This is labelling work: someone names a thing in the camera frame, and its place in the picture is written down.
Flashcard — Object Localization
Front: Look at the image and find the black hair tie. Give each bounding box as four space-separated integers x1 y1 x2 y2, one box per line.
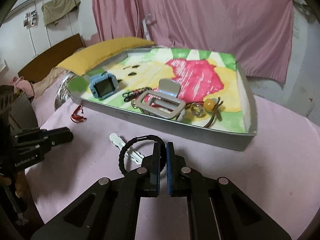
118 134 167 177

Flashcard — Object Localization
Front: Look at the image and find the blue smart watch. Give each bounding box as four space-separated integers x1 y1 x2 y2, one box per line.
89 72 119 100

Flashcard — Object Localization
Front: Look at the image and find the grey plastic flip-lid box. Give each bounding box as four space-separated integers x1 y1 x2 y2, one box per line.
136 79 186 122

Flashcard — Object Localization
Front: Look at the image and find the left hand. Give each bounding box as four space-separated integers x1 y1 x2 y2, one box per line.
3 171 27 205

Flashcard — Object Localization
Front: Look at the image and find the white hair clip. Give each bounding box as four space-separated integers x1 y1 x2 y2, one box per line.
109 132 145 166

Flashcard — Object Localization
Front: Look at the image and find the pink bed sheet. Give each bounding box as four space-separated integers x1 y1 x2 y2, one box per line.
26 97 319 239

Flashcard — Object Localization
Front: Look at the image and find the floral satin pillow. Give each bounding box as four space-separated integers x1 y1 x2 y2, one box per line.
54 71 75 111

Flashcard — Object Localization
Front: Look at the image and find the brown wooden headboard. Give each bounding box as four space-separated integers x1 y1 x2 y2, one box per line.
18 34 84 83

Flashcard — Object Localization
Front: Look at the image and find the painted shallow cardboard tray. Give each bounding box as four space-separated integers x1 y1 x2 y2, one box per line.
67 47 258 151

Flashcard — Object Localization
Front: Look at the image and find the yellow pillow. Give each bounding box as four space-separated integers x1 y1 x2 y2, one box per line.
57 37 156 76

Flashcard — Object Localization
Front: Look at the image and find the olive green hanging cloth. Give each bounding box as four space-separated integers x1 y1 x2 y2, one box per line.
41 0 81 26

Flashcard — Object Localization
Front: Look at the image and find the pink curtain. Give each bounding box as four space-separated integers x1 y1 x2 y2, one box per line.
92 0 293 83

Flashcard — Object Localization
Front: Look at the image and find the red string bracelet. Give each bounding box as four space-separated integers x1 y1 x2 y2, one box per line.
69 104 88 124

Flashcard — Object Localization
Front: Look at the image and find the gold ring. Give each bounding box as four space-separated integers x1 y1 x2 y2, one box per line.
190 103 207 119

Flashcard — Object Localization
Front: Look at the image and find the amber bead hair tie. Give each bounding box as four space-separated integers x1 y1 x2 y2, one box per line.
187 96 225 129

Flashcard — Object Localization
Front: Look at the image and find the black beaded bracelet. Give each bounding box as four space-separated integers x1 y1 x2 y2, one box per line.
122 87 153 103

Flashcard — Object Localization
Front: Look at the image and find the wall switch outlet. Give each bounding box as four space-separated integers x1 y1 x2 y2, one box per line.
23 10 39 28

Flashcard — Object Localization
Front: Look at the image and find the white window handle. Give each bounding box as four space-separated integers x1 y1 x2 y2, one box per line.
142 14 152 41

